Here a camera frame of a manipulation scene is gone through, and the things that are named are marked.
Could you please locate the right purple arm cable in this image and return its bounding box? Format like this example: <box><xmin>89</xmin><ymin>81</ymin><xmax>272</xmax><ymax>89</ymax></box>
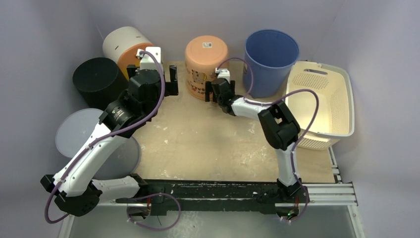
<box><xmin>216</xmin><ymin>58</ymin><xmax>320</xmax><ymax>184</ymax></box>

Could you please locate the aluminium rail frame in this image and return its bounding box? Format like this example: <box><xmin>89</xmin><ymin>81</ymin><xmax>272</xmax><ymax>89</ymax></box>
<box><xmin>57</xmin><ymin>146</ymin><xmax>367</xmax><ymax>238</ymax></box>

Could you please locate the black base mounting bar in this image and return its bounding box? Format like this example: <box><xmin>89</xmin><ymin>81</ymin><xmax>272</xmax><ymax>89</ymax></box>
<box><xmin>116</xmin><ymin>179</ymin><xmax>309</xmax><ymax>219</ymax></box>

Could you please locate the white orange yellow drum toy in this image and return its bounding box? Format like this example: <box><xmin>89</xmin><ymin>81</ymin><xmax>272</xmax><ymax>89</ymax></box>
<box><xmin>102</xmin><ymin>26</ymin><xmax>154</xmax><ymax>79</ymax></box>

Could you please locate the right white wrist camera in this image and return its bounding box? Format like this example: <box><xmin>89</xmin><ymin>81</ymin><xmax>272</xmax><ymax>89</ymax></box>
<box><xmin>214</xmin><ymin>68</ymin><xmax>230</xmax><ymax>82</ymax></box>

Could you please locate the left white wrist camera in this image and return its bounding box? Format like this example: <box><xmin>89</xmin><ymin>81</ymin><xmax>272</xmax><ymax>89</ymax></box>
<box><xmin>136</xmin><ymin>47</ymin><xmax>163</xmax><ymax>70</ymax></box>

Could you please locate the orange bucket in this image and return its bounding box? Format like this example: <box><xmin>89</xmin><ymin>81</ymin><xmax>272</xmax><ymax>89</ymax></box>
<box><xmin>185</xmin><ymin>35</ymin><xmax>229</xmax><ymax>100</ymax></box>

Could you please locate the black large bucket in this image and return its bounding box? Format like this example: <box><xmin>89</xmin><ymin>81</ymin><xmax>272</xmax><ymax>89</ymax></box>
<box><xmin>72</xmin><ymin>57</ymin><xmax>128</xmax><ymax>111</ymax></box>

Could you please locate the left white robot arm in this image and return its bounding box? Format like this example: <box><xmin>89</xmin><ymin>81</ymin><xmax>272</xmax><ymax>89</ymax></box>
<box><xmin>41</xmin><ymin>63</ymin><xmax>165</xmax><ymax>224</ymax></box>

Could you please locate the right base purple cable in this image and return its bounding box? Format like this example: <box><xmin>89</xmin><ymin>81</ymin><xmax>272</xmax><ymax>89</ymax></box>
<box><xmin>280</xmin><ymin>183</ymin><xmax>311</xmax><ymax>224</ymax></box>

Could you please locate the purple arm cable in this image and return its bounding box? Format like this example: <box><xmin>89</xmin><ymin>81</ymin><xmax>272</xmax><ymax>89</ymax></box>
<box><xmin>44</xmin><ymin>50</ymin><xmax>165</xmax><ymax>224</ymax></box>
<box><xmin>216</xmin><ymin>58</ymin><xmax>320</xmax><ymax>184</ymax></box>

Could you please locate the cream laundry basket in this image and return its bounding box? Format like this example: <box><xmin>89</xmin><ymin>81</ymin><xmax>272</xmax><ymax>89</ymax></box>
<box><xmin>282</xmin><ymin>61</ymin><xmax>355</xmax><ymax>150</ymax></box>

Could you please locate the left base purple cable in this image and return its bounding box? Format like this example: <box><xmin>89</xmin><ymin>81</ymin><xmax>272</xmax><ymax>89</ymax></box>
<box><xmin>126</xmin><ymin>192</ymin><xmax>182</xmax><ymax>231</ymax></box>

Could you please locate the blue bucket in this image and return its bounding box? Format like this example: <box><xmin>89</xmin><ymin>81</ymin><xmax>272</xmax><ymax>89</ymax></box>
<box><xmin>242</xmin><ymin>29</ymin><xmax>300</xmax><ymax>98</ymax></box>

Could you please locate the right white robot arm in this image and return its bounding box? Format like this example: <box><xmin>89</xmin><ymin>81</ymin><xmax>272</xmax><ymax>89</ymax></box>
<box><xmin>205</xmin><ymin>78</ymin><xmax>308</xmax><ymax>202</ymax></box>

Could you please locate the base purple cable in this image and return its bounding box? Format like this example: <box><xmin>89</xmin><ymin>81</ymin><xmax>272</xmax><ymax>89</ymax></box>
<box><xmin>280</xmin><ymin>183</ymin><xmax>311</xmax><ymax>224</ymax></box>
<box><xmin>126</xmin><ymin>192</ymin><xmax>182</xmax><ymax>231</ymax></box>

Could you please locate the grey lavender bucket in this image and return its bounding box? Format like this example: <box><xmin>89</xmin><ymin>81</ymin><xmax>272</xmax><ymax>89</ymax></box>
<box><xmin>55</xmin><ymin>108</ymin><xmax>141</xmax><ymax>180</ymax></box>

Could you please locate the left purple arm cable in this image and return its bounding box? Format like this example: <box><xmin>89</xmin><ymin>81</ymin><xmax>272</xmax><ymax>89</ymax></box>
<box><xmin>44</xmin><ymin>50</ymin><xmax>165</xmax><ymax>224</ymax></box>

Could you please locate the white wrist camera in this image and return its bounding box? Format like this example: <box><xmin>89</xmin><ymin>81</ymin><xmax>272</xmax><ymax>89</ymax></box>
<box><xmin>214</xmin><ymin>68</ymin><xmax>230</xmax><ymax>82</ymax></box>
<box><xmin>136</xmin><ymin>47</ymin><xmax>163</xmax><ymax>70</ymax></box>

